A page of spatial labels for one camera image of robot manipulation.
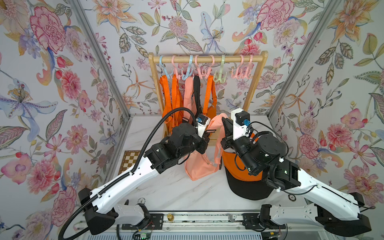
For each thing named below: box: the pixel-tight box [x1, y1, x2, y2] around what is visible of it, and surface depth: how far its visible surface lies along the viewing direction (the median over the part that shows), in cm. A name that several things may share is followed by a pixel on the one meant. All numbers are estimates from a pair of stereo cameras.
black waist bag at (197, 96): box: [193, 76, 202, 117], surface depth 79 cm
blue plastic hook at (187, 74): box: [181, 54, 194, 81], surface depth 75 cm
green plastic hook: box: [213, 54, 228, 84], surface depth 76 cm
